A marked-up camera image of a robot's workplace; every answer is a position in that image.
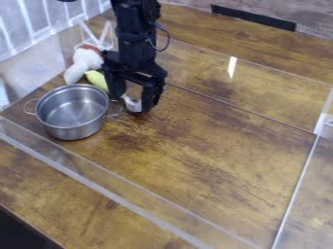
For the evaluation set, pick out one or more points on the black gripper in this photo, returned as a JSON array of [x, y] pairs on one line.
[[121, 66]]

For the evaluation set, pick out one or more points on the green handled metal spoon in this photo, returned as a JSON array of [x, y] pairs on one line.
[[98, 80]]

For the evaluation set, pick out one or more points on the white plush toy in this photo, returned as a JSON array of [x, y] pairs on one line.
[[86, 59]]

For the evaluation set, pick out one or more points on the small steel pot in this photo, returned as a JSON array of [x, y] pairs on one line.
[[73, 111]]

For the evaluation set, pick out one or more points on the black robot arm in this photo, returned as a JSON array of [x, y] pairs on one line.
[[137, 17]]

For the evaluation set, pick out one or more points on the clear acrylic stand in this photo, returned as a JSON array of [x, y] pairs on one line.
[[104, 42]]

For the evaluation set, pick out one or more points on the black strip on table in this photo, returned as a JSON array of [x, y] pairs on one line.
[[266, 20]]

